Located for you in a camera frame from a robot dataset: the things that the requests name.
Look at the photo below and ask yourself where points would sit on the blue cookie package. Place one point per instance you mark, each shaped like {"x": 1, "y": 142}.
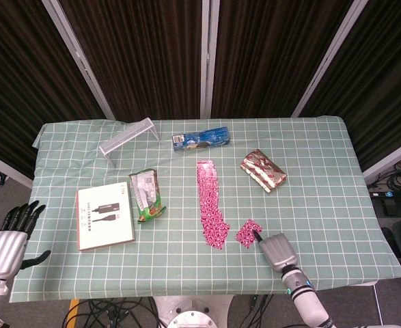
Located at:
{"x": 202, "y": 138}

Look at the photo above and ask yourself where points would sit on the dark pleated curtain panel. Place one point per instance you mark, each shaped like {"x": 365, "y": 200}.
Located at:
{"x": 142, "y": 58}
{"x": 22, "y": 85}
{"x": 381, "y": 85}
{"x": 272, "y": 58}

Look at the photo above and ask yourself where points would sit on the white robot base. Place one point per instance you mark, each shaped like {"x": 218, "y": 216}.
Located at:
{"x": 193, "y": 311}

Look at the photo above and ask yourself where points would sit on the white partition post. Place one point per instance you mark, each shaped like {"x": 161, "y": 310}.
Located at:
{"x": 80, "y": 61}
{"x": 208, "y": 58}
{"x": 5, "y": 167}
{"x": 328, "y": 61}
{"x": 391, "y": 159}

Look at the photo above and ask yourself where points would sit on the green snack bag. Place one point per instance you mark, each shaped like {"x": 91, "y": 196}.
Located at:
{"x": 147, "y": 196}

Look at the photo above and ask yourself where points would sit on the white mesh metal rack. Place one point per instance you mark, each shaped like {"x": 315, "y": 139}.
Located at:
{"x": 126, "y": 136}

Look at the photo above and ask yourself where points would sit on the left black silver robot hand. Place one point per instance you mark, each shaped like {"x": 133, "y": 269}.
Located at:
{"x": 3, "y": 253}

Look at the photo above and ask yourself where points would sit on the green checked tablecloth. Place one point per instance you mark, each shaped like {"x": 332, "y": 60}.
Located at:
{"x": 272, "y": 205}

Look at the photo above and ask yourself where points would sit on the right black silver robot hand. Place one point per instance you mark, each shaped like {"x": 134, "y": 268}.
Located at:
{"x": 278, "y": 253}

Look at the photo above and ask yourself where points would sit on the gold red snack package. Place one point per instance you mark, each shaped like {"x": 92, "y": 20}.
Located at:
{"x": 263, "y": 170}

